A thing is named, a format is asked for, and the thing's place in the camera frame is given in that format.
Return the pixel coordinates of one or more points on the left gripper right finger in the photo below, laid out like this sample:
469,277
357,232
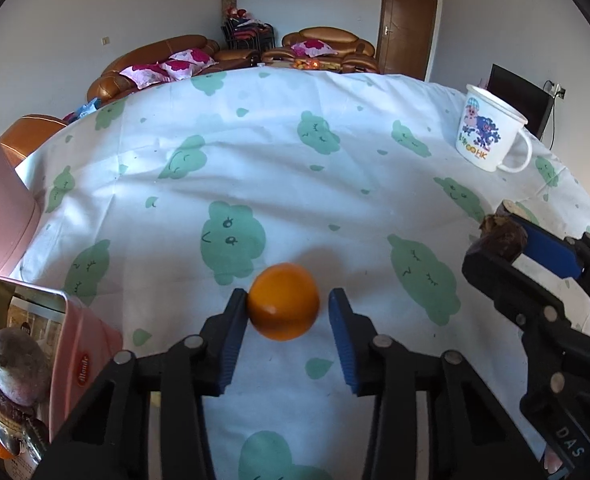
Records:
433,416

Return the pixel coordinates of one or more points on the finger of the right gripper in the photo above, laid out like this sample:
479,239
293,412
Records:
568,258
540,315

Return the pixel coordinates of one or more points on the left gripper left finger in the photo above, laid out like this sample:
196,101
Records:
106,435

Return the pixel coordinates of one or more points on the purple round fruit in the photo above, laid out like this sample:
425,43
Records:
25,376

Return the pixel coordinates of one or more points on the small mandarin orange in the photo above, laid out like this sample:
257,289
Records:
283,302

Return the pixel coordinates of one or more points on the coffee table with fruits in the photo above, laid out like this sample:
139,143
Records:
304,64

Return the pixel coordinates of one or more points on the right hand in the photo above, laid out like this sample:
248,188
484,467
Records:
552,463

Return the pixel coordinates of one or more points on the dark brown passion fruit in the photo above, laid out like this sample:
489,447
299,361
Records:
502,237

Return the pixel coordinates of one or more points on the gold metal tin box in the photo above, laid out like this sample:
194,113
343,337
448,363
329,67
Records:
52,347

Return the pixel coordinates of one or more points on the white floral enamel mug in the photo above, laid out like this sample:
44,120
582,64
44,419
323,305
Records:
488,129

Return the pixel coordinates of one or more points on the black television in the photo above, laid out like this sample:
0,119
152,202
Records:
534,103

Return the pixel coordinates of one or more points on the white cloud-print tablecloth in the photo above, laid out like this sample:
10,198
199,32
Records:
158,206

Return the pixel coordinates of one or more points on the brown wooden door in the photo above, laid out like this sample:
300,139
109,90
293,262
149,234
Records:
405,37

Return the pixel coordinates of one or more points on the brown leather armchair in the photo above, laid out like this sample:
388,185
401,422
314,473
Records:
355,54

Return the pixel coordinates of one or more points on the orange leather chair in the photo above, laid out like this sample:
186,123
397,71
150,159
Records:
27,134

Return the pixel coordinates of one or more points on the pink floral cushion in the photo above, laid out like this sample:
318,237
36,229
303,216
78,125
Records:
312,48

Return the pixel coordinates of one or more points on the long brown leather sofa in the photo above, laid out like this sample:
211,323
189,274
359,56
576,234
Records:
166,61

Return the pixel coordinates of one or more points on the stacked dark chairs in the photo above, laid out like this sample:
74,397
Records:
241,31

